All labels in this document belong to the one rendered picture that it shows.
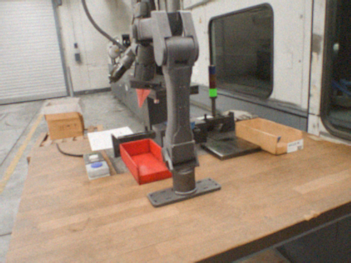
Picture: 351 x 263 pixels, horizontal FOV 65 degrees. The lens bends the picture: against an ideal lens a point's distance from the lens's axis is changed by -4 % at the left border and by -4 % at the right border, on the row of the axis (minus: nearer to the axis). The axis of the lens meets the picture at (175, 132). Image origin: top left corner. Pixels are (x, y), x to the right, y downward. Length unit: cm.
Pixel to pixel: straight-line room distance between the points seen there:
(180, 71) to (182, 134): 16
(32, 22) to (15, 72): 166
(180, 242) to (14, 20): 1003
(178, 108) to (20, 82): 980
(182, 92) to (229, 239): 34
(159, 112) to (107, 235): 80
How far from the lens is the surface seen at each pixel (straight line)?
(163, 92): 107
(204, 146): 109
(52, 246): 70
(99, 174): 96
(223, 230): 65
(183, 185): 75
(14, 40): 1037
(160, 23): 67
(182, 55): 66
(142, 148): 110
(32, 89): 1036
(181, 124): 71
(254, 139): 112
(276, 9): 160
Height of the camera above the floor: 129
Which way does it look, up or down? 16 degrees down
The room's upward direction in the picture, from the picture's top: 4 degrees counter-clockwise
